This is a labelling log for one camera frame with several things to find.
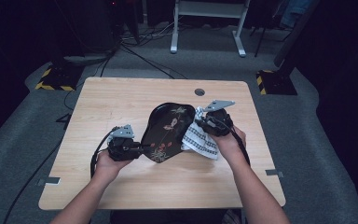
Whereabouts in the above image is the person's dark clothing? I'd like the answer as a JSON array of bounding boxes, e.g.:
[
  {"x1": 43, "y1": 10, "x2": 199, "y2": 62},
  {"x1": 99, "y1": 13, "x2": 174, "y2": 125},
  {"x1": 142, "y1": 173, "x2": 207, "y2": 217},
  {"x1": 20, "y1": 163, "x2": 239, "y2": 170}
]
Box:
[{"x1": 110, "y1": 208, "x2": 227, "y2": 224}]

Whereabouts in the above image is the dark stand with grey base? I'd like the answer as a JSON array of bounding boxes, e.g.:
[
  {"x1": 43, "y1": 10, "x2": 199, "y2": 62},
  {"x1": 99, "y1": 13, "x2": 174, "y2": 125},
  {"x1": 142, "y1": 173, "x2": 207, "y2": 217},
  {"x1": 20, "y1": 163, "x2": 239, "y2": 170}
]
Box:
[{"x1": 50, "y1": 0, "x2": 120, "y2": 67}]

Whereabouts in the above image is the light patterned fabric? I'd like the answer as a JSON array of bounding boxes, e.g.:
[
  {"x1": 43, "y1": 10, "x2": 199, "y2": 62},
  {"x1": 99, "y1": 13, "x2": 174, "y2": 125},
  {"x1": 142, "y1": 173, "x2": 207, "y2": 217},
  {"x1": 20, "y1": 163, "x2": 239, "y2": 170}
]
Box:
[{"x1": 222, "y1": 208, "x2": 242, "y2": 224}]

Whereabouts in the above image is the person's left hand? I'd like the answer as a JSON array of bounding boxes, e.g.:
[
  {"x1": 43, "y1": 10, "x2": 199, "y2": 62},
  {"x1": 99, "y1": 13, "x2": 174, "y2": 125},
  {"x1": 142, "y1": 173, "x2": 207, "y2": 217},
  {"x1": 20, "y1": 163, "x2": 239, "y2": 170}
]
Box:
[{"x1": 92, "y1": 149, "x2": 134, "y2": 185}]

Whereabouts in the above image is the white patterned cloth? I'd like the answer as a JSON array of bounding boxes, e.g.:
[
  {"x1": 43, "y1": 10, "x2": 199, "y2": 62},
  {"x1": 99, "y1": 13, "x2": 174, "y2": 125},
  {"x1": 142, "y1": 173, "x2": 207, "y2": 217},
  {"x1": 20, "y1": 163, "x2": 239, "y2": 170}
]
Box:
[{"x1": 181, "y1": 106, "x2": 220, "y2": 161}]

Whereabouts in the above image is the tangle of floor cables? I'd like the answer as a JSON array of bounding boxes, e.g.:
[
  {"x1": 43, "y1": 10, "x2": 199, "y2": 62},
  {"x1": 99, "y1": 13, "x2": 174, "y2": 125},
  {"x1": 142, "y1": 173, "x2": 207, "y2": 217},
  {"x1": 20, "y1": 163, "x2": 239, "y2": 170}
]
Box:
[{"x1": 120, "y1": 21, "x2": 176, "y2": 43}]

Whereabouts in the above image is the hand-held gripper cable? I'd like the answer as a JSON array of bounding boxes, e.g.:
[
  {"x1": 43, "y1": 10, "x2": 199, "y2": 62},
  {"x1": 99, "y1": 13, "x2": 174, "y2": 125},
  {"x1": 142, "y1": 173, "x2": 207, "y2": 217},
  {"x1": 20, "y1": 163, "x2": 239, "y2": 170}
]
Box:
[
  {"x1": 213, "y1": 116, "x2": 252, "y2": 166},
  {"x1": 89, "y1": 125, "x2": 120, "y2": 179}
]

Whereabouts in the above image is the blue denim cloth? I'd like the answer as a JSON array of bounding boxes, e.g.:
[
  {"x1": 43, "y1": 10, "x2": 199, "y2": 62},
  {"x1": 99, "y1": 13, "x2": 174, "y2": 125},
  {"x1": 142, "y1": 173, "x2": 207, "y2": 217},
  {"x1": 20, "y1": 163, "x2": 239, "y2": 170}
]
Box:
[{"x1": 281, "y1": 0, "x2": 313, "y2": 29}]

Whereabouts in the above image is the thin black floor cable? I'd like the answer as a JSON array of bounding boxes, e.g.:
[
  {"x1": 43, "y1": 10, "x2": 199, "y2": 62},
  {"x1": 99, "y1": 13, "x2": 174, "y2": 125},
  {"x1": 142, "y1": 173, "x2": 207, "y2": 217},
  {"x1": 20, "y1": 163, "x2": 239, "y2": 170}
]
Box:
[{"x1": 63, "y1": 81, "x2": 87, "y2": 112}]

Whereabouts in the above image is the white metal desk frame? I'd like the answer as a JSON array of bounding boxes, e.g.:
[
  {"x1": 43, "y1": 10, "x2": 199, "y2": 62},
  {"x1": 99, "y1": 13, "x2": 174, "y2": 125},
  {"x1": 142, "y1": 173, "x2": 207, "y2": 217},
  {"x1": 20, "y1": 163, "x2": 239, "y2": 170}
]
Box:
[{"x1": 170, "y1": 0, "x2": 252, "y2": 58}]

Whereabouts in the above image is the person's right hand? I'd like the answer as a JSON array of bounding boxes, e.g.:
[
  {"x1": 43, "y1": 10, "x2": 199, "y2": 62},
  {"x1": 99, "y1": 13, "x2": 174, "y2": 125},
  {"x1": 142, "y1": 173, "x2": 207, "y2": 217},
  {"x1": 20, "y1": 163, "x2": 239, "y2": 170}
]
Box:
[{"x1": 213, "y1": 125, "x2": 247, "y2": 168}]

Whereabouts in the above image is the grey tape strip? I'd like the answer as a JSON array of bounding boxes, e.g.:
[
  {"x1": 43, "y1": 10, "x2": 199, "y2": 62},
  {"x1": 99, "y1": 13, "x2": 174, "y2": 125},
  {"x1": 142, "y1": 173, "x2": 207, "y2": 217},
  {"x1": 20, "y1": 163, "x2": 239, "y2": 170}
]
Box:
[
  {"x1": 36, "y1": 176, "x2": 62, "y2": 187},
  {"x1": 265, "y1": 168, "x2": 284, "y2": 179}
]

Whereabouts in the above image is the long black floor cable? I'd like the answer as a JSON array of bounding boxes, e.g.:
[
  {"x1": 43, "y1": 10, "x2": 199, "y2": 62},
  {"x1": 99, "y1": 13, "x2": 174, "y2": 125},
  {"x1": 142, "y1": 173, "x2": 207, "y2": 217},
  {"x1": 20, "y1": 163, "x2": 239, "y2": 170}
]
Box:
[{"x1": 119, "y1": 43, "x2": 188, "y2": 80}]

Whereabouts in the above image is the grey slanted pole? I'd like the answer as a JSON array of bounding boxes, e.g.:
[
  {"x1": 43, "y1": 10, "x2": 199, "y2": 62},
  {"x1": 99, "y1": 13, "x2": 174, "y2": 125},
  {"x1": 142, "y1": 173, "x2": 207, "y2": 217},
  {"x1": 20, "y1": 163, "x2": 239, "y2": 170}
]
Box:
[{"x1": 273, "y1": 0, "x2": 321, "y2": 68}]

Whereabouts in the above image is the black tripod stand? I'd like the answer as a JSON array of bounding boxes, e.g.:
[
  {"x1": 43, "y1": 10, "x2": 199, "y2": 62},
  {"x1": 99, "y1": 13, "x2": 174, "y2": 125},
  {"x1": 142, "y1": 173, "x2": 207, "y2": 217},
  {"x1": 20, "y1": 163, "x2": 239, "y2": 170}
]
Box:
[{"x1": 251, "y1": 18, "x2": 293, "y2": 59}]

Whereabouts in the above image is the black floral lacquer tray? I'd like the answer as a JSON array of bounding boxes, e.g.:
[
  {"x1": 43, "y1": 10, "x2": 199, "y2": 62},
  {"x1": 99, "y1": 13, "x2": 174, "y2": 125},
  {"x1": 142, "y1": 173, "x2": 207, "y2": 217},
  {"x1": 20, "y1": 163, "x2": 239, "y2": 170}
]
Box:
[{"x1": 140, "y1": 102, "x2": 197, "y2": 163}]

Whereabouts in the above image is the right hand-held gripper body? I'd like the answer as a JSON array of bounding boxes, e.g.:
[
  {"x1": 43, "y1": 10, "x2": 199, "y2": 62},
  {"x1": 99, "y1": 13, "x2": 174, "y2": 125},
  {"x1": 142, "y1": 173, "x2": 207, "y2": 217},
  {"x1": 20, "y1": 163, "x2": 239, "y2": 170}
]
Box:
[{"x1": 196, "y1": 99, "x2": 236, "y2": 138}]

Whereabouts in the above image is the left hand-held gripper cable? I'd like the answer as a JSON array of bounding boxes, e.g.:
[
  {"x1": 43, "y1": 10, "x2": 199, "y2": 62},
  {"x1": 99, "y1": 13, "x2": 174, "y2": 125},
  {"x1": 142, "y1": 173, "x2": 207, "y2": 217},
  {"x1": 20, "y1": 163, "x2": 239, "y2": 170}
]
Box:
[{"x1": 89, "y1": 125, "x2": 120, "y2": 179}]

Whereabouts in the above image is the black yellow striped base plate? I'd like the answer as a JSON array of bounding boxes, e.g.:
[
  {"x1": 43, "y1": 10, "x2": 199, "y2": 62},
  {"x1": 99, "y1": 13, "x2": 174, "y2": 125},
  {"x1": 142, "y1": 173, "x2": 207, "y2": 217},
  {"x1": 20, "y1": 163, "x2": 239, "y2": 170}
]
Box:
[
  {"x1": 34, "y1": 63, "x2": 85, "y2": 91},
  {"x1": 255, "y1": 69, "x2": 298, "y2": 96}
]

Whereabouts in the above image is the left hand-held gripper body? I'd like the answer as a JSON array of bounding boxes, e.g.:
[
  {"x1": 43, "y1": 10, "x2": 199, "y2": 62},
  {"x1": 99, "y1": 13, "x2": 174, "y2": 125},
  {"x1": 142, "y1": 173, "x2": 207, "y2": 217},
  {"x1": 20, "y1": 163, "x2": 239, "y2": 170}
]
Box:
[{"x1": 106, "y1": 124, "x2": 145, "y2": 162}]

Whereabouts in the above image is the black cable along floor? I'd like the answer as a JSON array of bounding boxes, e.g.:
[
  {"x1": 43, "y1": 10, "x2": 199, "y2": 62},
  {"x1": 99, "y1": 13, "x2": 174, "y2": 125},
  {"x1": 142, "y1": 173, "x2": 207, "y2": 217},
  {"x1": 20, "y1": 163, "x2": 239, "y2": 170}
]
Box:
[{"x1": 2, "y1": 139, "x2": 65, "y2": 224}]

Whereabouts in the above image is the right hand-held gripper cable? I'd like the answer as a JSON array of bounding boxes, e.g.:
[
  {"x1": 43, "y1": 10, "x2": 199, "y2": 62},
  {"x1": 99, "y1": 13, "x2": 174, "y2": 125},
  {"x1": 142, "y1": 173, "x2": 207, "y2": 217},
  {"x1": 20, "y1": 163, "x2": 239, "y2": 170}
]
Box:
[{"x1": 213, "y1": 116, "x2": 252, "y2": 166}]

